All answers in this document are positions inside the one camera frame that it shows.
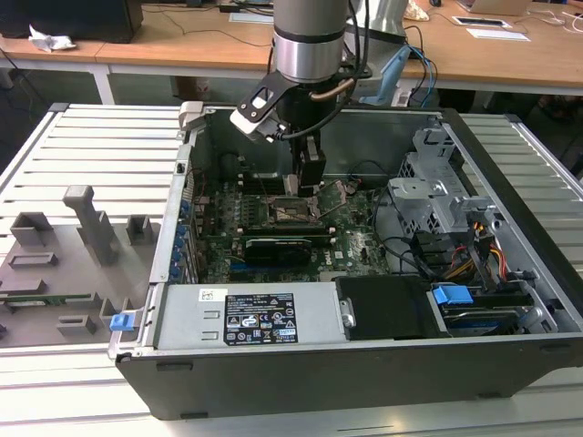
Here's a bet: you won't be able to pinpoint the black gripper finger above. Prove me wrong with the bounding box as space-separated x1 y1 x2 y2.
290 135 328 198

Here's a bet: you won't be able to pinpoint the metal socket cover frame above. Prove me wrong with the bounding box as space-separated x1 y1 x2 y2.
309 178 354 215

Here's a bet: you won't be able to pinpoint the thin wire locking lever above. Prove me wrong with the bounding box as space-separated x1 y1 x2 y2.
257 175 275 215

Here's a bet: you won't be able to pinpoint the CPU socket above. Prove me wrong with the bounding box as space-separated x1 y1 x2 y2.
266 193 327 229

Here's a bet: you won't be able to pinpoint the black RAM slot bank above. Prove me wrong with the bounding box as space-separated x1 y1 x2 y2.
242 178 292 195
243 226 330 239

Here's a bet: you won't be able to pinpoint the black graphics card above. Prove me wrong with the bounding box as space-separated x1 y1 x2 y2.
244 236 313 265

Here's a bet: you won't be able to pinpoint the green motherboard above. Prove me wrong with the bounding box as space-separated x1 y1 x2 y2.
190 179 411 286

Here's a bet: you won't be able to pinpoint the pale blue teach pendant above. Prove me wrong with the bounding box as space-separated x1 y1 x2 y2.
359 45 414 106

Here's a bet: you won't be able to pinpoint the brown cardboard box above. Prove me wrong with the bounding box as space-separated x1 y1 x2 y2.
175 76 213 101

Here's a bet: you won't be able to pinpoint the grey metal drive cage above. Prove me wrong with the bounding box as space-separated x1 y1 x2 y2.
386 127 502 238

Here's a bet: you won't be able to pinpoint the beige crumpled bag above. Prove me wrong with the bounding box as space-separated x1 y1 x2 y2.
404 0 432 22

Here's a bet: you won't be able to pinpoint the black plastic air shroud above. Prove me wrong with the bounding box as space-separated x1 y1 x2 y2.
334 275 452 340

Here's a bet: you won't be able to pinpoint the hard disk in blue carrier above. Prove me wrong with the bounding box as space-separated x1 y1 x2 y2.
430 282 525 338

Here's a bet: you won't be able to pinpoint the grey power supply with label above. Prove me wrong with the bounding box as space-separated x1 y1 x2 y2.
154 281 352 350

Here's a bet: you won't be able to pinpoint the white paper sheet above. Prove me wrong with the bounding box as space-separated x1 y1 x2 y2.
466 26 532 43

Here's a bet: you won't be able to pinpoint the black and grey PC case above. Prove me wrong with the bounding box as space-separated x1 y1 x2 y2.
107 102 583 421

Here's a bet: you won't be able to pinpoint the beige laptop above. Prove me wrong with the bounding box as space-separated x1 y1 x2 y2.
457 0 532 17

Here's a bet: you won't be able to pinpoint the black monitor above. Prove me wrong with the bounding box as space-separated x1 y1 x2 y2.
0 0 145 45

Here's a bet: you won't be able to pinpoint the blue plastic latch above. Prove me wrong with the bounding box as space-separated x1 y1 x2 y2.
109 312 137 333

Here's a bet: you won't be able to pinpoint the crumpled white paper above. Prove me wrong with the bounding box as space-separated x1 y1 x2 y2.
27 25 77 52

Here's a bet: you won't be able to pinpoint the grey printed parts rack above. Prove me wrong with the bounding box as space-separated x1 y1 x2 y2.
0 184 160 350

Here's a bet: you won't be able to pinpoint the green RAM stick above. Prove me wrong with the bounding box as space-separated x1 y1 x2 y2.
0 293 92 305

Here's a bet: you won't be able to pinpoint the brown arm hose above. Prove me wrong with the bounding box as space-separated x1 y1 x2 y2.
308 75 365 101

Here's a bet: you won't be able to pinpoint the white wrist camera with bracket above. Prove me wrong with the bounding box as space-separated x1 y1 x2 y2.
229 86 280 143

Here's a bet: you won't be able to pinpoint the grey case latch handle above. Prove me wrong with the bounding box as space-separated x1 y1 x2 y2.
178 100 206 133

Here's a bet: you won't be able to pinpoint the black drive cable connectors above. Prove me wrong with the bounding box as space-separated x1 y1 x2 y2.
409 229 456 274

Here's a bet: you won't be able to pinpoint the white desk cable tray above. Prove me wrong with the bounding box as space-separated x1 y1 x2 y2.
452 15 509 28

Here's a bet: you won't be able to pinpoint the yellow red orange wire bundle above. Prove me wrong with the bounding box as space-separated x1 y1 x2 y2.
448 218 509 283

